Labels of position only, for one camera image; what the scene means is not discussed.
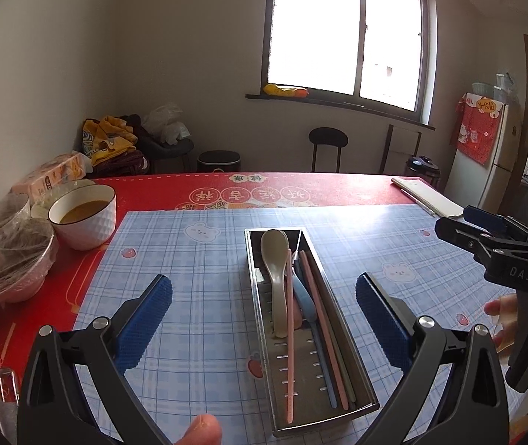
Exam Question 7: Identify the black rice cooker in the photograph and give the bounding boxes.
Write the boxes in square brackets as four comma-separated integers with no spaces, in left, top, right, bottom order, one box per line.
[405,155,442,191]

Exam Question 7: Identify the blue spoon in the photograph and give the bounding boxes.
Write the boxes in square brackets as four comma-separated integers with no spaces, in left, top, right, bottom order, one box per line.
[292,260,320,323]

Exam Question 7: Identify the tissue pack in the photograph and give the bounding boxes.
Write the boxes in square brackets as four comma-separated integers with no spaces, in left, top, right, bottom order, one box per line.
[11,151,88,205]

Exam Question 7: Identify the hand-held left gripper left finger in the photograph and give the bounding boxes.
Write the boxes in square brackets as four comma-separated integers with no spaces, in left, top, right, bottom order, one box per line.
[16,274,174,445]

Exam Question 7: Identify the red printed tablecloth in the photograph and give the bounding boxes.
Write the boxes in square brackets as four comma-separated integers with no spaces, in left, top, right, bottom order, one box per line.
[0,172,432,445]

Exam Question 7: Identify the beige spoon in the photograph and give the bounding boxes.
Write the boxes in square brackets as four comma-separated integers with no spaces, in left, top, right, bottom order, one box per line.
[260,229,289,339]

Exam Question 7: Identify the clear lighter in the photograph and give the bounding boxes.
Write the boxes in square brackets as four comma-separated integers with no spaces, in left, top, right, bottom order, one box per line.
[0,368,20,445]

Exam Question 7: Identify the dark folding frame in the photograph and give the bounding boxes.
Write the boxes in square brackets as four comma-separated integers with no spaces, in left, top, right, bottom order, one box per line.
[380,124,422,174]

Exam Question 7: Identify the yellow item on sill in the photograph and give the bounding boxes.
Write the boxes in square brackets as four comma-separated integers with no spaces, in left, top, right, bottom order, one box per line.
[263,83,310,99]

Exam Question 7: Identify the window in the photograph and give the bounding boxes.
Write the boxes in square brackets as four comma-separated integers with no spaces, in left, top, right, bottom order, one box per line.
[261,0,432,112]

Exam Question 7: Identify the dark armchair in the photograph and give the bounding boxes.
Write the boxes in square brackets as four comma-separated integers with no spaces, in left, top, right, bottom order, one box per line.
[134,116,195,174]

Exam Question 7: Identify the beige notebook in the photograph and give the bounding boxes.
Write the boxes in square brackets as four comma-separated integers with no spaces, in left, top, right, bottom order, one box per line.
[391,176,464,218]

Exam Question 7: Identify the white fridge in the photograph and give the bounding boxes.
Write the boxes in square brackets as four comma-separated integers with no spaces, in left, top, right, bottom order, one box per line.
[445,99,524,216]

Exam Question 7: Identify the plastic-wrapped bowl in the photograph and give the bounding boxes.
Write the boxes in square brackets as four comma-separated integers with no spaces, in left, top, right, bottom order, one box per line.
[0,220,58,304]
[0,192,30,242]

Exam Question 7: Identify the red printed cloth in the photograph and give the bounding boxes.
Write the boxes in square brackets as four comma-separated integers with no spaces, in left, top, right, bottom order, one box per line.
[449,93,509,164]

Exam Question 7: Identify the pen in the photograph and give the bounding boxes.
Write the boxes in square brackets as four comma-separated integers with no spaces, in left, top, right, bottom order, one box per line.
[398,188,434,216]

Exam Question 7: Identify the stainless steel utensil tray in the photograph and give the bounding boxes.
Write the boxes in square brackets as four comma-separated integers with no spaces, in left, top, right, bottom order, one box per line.
[244,227,380,439]

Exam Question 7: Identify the dark blue chopstick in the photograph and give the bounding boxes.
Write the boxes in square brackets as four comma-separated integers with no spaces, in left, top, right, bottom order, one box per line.
[310,322,339,411]

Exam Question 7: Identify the pink spoon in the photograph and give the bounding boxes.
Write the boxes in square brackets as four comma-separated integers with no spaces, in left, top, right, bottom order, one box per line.
[289,297,304,330]

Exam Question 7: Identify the clear plastic bag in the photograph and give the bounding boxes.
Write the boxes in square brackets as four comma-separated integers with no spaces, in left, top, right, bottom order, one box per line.
[142,103,188,145]

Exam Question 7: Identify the dark window sill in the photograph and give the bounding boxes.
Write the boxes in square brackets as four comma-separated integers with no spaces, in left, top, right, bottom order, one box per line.
[245,93,436,131]

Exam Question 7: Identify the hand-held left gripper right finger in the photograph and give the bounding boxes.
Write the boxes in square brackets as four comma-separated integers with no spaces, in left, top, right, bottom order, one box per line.
[354,273,510,445]

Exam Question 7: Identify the green chopstick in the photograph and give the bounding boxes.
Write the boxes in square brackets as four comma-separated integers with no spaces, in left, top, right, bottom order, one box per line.
[326,324,357,411]

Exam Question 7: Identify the clear plastic containers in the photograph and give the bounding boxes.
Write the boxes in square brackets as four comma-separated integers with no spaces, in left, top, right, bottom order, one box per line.
[472,73,517,103]

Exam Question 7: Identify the black round-back chair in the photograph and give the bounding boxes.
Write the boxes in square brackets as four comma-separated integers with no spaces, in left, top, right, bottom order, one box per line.
[309,127,349,173]

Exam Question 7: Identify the person's right hand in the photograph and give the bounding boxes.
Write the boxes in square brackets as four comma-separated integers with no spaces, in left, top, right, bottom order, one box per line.
[484,294,528,357]

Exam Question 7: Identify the pile of clothes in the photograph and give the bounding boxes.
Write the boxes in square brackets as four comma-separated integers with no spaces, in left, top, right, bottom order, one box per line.
[82,116,149,177]

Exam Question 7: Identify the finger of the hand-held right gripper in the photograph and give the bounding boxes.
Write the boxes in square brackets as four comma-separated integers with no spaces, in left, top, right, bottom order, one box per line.
[435,217,496,256]
[462,206,528,242]

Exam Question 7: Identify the white bowl with soup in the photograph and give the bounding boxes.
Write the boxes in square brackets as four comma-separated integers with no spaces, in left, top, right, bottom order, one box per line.
[48,184,117,251]

